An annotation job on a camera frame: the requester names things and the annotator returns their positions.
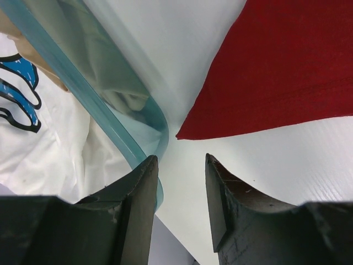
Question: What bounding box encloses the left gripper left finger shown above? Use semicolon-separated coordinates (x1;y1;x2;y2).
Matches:
1;156;158;264

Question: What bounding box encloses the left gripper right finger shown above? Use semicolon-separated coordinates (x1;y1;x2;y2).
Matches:
205;154;352;264

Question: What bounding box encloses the red t shirt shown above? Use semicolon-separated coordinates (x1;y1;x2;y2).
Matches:
176;1;352;140

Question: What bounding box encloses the white flower print t shirt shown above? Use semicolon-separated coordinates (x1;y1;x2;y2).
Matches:
1;34;131;203

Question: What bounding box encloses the teal plastic bin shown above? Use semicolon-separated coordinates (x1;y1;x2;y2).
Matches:
0;0;169;212

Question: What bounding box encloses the tan t shirt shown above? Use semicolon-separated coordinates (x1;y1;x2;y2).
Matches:
1;10;69;92

